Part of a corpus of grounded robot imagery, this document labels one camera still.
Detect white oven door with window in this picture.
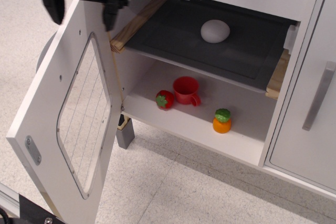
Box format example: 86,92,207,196
7,1,121,223

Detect grey oven tray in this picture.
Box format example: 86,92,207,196
126,0,294,92

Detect red toy strawberry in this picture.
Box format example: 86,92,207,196
155,90,174,110

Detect red toy cup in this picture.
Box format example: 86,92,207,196
173,76,201,106

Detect grey cabinet leg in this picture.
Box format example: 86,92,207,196
116,114,135,149

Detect white toy egg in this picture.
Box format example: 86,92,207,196
201,19,230,44

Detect white toy kitchen cabinet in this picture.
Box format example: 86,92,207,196
107,0,335,199

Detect orange toy fruit green top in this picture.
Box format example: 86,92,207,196
213,108,232,134

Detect white cupboard door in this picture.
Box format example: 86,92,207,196
266,0,335,193

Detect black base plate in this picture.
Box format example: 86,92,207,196
18,195,64,224

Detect black cable on floor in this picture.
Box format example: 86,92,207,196
0,205,13,224

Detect grey metal cupboard handle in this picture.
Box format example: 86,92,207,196
302,61,335,131

